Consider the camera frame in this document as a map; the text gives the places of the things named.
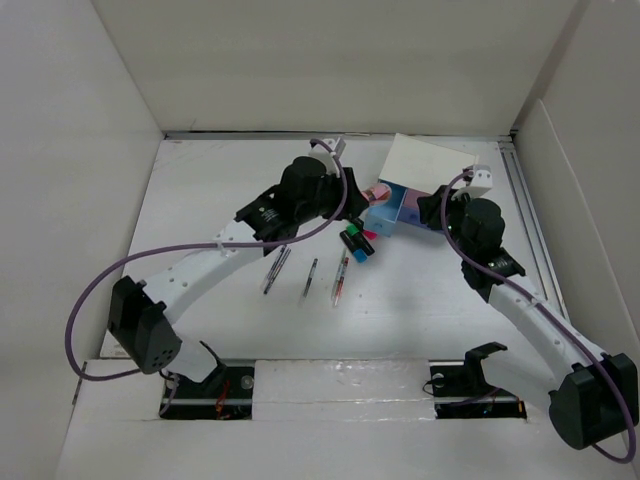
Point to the light blue drawer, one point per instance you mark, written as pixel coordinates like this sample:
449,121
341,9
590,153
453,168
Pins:
382,219

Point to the purple pen pair left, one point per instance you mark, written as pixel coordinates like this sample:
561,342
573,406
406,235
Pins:
276,268

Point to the white drawer organizer cabinet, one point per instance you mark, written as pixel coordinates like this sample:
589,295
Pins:
423,166

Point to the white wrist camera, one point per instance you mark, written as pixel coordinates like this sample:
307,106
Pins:
325,150
478,180

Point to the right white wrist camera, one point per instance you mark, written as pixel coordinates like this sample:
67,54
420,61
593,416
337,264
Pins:
478,180

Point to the pink cap black marker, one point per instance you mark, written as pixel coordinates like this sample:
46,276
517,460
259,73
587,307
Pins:
359,223

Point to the red clear pen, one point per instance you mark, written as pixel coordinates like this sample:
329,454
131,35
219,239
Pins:
339,277

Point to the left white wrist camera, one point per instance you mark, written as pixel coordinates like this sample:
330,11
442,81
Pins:
325,150

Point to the black refill pen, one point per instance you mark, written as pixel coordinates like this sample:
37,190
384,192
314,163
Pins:
309,280

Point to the green cap black marker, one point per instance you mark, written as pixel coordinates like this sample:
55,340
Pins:
353,232

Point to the blue cap black marker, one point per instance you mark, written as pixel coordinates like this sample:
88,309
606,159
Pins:
357,252

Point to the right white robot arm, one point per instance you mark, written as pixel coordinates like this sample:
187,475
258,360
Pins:
590,396

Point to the purple blue lower drawer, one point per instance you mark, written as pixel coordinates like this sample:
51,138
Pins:
411,216

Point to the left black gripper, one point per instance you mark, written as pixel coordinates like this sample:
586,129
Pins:
336,184

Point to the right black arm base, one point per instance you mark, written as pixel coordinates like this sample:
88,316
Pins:
460,391

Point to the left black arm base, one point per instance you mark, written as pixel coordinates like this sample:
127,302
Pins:
231,398

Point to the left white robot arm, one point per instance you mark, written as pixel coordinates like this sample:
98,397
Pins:
142,313

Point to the metal rail right edge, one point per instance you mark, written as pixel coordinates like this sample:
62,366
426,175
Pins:
545,271

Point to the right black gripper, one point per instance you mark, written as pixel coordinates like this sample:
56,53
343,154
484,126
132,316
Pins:
430,208

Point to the pink drawer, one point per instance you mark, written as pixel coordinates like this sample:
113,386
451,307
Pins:
411,199

